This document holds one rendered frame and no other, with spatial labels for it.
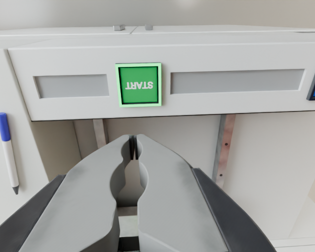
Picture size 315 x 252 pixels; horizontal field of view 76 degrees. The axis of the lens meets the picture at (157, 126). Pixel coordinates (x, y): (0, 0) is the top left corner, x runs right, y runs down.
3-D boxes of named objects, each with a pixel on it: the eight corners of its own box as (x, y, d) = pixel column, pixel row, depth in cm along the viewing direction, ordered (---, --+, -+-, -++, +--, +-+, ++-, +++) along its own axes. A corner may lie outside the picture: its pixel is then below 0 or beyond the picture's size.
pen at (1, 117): (18, 196, 32) (2, 115, 25) (11, 196, 31) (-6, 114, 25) (22, 191, 32) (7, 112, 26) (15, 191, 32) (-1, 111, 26)
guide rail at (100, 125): (124, 245, 64) (123, 255, 61) (117, 245, 64) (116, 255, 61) (102, 92, 40) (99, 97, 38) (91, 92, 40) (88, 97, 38)
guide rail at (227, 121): (208, 239, 65) (211, 249, 62) (202, 239, 65) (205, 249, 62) (234, 88, 42) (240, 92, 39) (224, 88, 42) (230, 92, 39)
